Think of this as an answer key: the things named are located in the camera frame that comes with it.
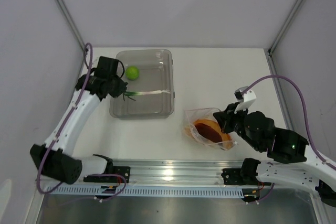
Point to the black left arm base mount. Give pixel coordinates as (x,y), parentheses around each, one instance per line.
(113,175)

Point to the white slotted cable duct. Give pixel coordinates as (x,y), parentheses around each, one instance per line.
(151,191)

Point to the right corner aluminium post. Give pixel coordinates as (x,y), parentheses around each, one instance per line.
(285,25)

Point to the clear plastic food bin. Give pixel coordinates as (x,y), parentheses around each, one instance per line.
(155,73)

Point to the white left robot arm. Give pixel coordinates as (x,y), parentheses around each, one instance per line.
(54,158)

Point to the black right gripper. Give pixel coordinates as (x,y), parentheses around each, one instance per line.
(224,118)

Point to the clear zip top bag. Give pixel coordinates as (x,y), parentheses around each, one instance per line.
(190,116)

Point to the green onion stalks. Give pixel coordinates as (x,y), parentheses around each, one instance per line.
(131,94)

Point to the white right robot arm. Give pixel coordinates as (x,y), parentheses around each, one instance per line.
(292,160)

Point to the corner aluminium post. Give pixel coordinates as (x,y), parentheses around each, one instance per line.
(285,25)
(63,8)

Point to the green lime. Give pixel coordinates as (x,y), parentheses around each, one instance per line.
(132,73)

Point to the left corner aluminium post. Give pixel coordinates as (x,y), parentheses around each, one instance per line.
(63,8)

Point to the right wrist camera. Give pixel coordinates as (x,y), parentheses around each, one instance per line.
(245,97)

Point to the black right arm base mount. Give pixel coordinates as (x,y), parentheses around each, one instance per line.
(246,175)

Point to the red yellow mango slice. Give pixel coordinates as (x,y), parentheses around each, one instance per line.
(210,130)

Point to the aluminium table edge rail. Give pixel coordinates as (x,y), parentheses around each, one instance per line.
(177,173)

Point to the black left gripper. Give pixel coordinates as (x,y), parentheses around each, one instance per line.
(121,88)

